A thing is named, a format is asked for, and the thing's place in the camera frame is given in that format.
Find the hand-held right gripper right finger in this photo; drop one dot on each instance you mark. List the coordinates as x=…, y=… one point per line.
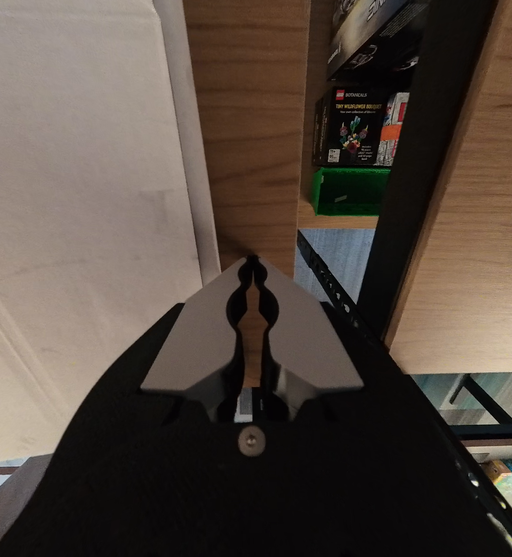
x=312, y=348

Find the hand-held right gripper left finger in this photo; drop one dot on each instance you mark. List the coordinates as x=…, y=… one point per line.
x=195, y=348

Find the white cardboard sheet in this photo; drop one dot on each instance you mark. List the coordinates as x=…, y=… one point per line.
x=86, y=174

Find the green plastic bin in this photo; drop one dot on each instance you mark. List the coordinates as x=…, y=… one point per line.
x=347, y=191

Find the black metal shelf rack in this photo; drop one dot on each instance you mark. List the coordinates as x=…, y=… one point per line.
x=412, y=196

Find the white orange toy box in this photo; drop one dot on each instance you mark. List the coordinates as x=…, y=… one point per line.
x=391, y=143

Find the black flower toy box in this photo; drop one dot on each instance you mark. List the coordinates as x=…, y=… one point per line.
x=351, y=130

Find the yellow teal toy box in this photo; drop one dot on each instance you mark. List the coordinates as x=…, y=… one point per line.
x=508, y=483

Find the large black toy box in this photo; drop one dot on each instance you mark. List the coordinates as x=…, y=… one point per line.
x=369, y=43

